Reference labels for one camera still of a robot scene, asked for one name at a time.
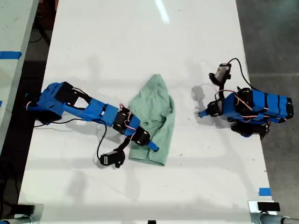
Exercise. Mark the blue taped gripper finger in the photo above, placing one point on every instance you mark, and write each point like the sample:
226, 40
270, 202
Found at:
204, 113
154, 147

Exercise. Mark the pale green T-shirt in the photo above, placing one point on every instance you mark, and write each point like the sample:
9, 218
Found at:
156, 102

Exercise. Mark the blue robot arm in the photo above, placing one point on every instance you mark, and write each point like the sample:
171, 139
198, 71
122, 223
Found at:
93, 112
268, 107

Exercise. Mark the small black clip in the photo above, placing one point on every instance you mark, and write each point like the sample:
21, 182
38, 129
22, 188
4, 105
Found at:
151, 221

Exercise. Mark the small blue tape piece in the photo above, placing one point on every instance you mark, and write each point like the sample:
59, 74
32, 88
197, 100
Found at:
265, 191

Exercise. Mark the grey metal tube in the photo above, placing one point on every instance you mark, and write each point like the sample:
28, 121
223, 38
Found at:
280, 219

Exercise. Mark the long blue tape strip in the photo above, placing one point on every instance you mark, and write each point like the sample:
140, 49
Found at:
10, 54

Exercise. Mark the white side table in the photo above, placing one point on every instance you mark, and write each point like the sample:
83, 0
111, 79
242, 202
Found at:
11, 35

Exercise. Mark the black camera stalk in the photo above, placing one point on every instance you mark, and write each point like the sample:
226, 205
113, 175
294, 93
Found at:
121, 147
220, 85

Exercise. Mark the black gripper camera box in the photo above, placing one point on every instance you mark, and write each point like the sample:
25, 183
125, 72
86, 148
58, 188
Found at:
222, 71
108, 158

